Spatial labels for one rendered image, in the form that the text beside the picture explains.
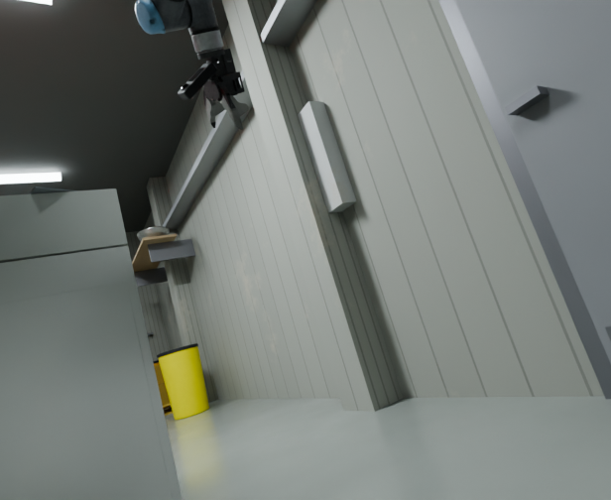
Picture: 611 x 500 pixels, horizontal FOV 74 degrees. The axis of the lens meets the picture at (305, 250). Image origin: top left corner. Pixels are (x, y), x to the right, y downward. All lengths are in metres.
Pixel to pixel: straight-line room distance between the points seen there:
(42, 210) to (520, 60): 1.55
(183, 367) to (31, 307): 3.72
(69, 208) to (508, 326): 1.61
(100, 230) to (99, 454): 0.48
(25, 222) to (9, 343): 0.26
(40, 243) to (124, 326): 0.25
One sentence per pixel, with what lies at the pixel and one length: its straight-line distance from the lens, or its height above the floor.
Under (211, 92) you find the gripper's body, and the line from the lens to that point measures 1.19.
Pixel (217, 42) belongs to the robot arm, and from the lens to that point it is 1.17.
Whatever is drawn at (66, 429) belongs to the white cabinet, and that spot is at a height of 0.46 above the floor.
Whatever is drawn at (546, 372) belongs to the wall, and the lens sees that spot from 1.87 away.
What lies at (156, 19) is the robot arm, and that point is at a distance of 1.10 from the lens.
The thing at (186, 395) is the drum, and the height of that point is 0.22.
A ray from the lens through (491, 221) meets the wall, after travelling 1.82.
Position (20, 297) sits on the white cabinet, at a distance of 1.01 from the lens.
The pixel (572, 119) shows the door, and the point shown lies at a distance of 1.63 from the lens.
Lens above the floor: 0.51
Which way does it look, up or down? 11 degrees up
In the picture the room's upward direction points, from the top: 17 degrees counter-clockwise
